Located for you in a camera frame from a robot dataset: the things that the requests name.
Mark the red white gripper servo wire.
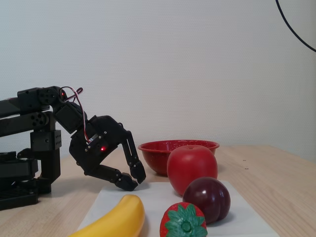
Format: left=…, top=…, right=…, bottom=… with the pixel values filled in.
left=60, top=86, right=94, bottom=144

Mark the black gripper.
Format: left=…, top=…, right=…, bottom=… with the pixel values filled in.
left=69, top=115, right=147, bottom=192

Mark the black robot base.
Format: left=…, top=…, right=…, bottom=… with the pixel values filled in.
left=0, top=151, right=40, bottom=211

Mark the red toy apple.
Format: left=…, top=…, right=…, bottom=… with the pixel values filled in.
left=166, top=145, right=218, bottom=196

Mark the white paper sheet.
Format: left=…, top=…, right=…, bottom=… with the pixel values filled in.
left=76, top=181, right=281, bottom=237

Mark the black hanging cable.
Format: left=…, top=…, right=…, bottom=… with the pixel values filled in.
left=275, top=0, right=316, bottom=53

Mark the dark purple toy plum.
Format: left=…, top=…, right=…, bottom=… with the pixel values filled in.
left=182, top=176, right=231, bottom=225

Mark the yellow toy banana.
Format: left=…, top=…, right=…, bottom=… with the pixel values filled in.
left=68, top=194, right=146, bottom=237

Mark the red toy strawberry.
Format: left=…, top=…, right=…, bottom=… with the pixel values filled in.
left=159, top=201, right=208, bottom=237

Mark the red speckled bowl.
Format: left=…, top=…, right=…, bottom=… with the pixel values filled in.
left=137, top=140, right=220, bottom=176

